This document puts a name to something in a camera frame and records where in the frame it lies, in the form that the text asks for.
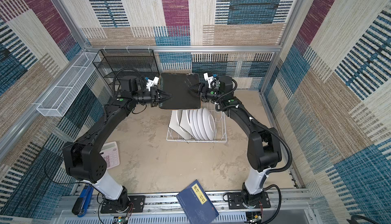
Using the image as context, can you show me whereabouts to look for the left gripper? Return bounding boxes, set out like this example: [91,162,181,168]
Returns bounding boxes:
[132,88,172,108]

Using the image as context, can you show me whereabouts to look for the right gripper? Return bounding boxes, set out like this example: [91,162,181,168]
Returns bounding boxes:
[188,82,224,102]

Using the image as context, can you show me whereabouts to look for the white square plate black rim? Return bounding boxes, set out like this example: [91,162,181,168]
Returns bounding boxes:
[169,110,191,140]

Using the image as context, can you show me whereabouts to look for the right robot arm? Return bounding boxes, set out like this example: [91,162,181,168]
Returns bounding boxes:
[190,73,293,208]

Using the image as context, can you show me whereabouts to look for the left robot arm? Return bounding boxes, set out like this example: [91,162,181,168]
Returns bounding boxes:
[62,72,171,213]

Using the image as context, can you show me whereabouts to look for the black mesh shelf rack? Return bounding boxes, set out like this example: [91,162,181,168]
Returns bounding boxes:
[92,49,160,89]

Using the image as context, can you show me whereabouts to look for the pink white calculator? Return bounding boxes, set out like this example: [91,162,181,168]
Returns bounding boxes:
[100,141,120,169]

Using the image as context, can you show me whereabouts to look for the blue book yellow label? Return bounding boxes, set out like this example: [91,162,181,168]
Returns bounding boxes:
[176,180,219,224]

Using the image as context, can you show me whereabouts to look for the blue stapler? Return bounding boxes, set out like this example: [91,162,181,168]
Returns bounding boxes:
[72,185,94,217]

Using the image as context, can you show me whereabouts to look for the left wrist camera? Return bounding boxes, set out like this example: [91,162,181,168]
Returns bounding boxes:
[145,76,159,91]

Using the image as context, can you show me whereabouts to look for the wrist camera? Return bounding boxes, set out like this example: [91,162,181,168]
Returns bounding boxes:
[203,72,218,89]
[145,76,159,91]

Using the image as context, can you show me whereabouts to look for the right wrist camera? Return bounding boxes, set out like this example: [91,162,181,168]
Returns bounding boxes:
[203,72,218,89]

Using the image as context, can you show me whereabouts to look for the white wire dish rack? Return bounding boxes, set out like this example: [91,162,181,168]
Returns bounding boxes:
[167,103,227,143]

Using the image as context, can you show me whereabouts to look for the white mesh wall basket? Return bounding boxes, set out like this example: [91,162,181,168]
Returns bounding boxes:
[37,52,97,117]

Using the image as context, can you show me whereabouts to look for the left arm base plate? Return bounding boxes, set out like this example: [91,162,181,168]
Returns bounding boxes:
[99,196,146,214]

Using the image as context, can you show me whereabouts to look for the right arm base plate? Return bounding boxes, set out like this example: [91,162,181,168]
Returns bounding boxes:
[223,191,271,209]

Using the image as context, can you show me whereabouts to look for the aluminium front rail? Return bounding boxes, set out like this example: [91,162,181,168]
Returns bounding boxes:
[51,189,322,224]

